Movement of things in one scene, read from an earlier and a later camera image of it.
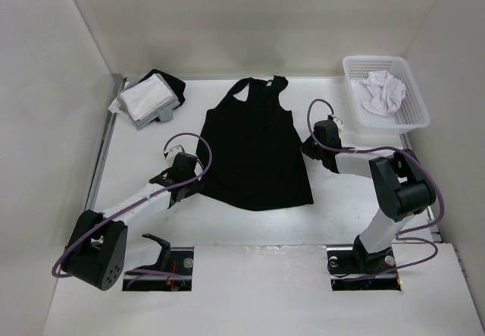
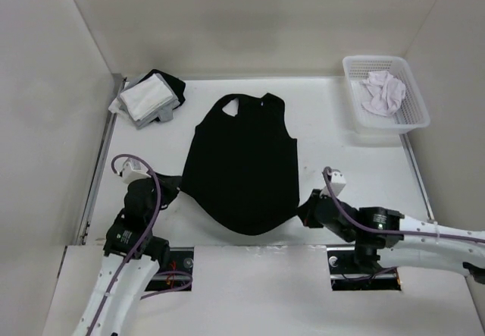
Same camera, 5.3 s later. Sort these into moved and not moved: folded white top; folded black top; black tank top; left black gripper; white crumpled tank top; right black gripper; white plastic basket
Moved: right black gripper; black tank top; left black gripper
Not moved: folded white top; folded black top; white crumpled tank top; white plastic basket
